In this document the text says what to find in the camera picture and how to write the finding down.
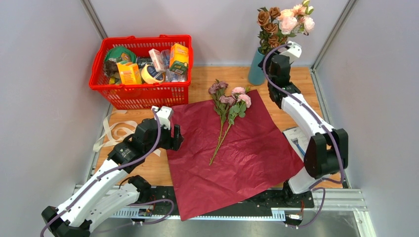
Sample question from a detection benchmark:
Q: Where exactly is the white printed ribbon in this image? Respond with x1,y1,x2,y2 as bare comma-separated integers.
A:
93,110,162,157

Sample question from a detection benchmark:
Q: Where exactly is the pink flower bouquet brown wrap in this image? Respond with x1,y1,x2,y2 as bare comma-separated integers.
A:
257,0,315,55

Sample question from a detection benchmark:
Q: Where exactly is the pink flower stem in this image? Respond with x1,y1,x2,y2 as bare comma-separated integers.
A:
217,87,251,152

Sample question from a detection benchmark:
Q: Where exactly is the mauve flower stem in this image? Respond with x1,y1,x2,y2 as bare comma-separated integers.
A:
208,79,231,165

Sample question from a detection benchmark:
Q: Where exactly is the dark red wrapping paper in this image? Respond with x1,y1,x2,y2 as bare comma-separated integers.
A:
167,90,303,220

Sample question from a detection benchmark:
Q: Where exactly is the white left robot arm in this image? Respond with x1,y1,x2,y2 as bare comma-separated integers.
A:
40,118,184,237

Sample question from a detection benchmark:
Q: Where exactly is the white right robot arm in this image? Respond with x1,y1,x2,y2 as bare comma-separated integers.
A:
259,53,348,207

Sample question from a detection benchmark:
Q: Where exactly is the teal ceramic vase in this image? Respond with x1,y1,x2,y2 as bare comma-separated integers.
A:
248,49,265,85

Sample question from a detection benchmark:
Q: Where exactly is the red plastic shopping basket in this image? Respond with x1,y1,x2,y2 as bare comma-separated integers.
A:
89,35,194,110

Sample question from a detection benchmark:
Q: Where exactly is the yellow tape roll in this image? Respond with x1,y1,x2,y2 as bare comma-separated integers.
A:
141,64,165,84

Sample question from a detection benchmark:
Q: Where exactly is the orange juice carton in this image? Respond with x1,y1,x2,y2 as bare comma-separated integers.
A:
117,60,142,85

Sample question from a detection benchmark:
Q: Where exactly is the clear plastic bottle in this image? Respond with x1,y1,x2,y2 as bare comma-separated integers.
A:
161,49,187,82

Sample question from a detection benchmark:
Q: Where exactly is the blue razor blister package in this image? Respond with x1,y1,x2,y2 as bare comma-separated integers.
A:
283,127,309,160

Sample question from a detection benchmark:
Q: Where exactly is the white small box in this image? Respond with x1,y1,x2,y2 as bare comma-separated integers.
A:
148,48,166,73

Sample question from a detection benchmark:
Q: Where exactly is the green snack bag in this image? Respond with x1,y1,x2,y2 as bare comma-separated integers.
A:
104,46,137,63

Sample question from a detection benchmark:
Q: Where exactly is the orange green box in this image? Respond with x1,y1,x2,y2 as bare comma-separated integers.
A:
169,43,189,75

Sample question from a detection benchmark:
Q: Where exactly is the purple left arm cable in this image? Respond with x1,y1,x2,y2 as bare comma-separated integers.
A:
40,109,175,237

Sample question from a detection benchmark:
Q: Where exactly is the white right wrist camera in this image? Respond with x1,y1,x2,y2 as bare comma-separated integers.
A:
280,41,302,64

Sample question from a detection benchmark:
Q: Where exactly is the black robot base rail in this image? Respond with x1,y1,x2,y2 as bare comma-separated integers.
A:
73,185,367,221

